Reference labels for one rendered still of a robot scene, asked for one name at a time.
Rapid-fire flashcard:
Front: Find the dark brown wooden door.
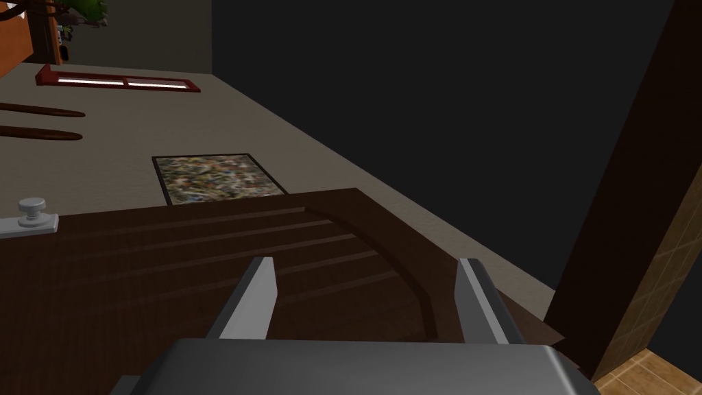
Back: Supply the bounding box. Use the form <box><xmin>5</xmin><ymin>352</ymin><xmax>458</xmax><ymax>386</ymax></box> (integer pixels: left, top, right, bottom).
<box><xmin>0</xmin><ymin>187</ymin><xmax>566</xmax><ymax>395</ymax></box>

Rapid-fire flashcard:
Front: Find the orange wooden cabinet with plant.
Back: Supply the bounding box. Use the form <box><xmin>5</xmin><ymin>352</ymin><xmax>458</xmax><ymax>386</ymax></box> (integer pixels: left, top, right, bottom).
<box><xmin>0</xmin><ymin>0</ymin><xmax>109</xmax><ymax>77</ymax></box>

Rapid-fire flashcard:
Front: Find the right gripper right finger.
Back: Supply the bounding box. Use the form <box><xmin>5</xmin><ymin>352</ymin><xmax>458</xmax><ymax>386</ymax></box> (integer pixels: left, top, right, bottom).
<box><xmin>454</xmin><ymin>257</ymin><xmax>526</xmax><ymax>346</ymax></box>

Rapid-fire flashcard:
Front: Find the silver door knob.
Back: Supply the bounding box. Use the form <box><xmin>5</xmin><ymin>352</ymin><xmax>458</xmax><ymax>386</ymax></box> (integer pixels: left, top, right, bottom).
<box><xmin>0</xmin><ymin>197</ymin><xmax>60</xmax><ymax>239</ymax></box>

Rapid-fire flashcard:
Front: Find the red framed window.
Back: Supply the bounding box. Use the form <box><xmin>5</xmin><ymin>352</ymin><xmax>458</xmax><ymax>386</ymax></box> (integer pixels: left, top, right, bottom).
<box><xmin>35</xmin><ymin>63</ymin><xmax>202</xmax><ymax>94</ymax></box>

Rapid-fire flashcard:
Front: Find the black framed mottled picture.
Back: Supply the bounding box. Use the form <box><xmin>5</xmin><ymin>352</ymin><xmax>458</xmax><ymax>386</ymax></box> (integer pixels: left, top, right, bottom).
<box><xmin>152</xmin><ymin>153</ymin><xmax>289</xmax><ymax>206</ymax></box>

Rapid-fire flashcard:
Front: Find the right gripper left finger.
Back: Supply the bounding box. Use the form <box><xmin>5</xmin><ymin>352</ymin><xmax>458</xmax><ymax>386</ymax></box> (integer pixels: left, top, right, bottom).
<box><xmin>206</xmin><ymin>256</ymin><xmax>278</xmax><ymax>341</ymax></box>

